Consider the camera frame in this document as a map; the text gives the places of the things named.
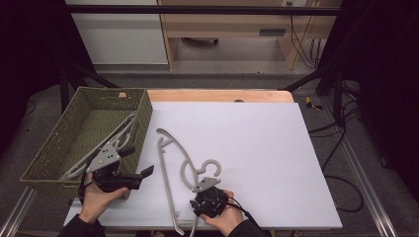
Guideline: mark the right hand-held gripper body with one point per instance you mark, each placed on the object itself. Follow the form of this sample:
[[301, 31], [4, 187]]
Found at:
[[210, 200]]

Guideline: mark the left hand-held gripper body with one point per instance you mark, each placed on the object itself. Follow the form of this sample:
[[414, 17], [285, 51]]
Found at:
[[105, 156]]

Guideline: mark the green woven basket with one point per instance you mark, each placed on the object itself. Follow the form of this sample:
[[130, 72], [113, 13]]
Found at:
[[99, 121]]

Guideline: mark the person's right hand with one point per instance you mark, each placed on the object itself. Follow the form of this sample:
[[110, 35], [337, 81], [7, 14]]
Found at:
[[227, 217]]

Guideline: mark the person's left hand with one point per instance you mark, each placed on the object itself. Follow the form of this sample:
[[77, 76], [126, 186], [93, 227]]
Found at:
[[99, 200]]

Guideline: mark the white table sheet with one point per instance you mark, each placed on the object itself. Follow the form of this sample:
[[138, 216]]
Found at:
[[263, 148]]

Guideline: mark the black metal stand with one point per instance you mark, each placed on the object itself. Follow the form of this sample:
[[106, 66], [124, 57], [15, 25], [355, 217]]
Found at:
[[337, 98], [64, 89]]

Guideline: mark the white cabinet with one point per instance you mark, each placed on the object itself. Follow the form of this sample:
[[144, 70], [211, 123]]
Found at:
[[122, 39]]

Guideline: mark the black curtain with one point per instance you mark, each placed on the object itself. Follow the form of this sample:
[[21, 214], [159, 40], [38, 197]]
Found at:
[[388, 82], [33, 65]]

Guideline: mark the yellow and black tool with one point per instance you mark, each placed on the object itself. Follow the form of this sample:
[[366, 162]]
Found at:
[[311, 104]]

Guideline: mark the light wooden desk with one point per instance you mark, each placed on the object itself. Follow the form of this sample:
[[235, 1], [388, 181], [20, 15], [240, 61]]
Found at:
[[230, 23]]

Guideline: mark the aluminium rail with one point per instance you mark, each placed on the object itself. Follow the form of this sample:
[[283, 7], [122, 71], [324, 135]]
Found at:
[[16, 214], [369, 197]]

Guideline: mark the black horizontal frame bar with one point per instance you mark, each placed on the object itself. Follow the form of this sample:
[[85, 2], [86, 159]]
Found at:
[[197, 10]]

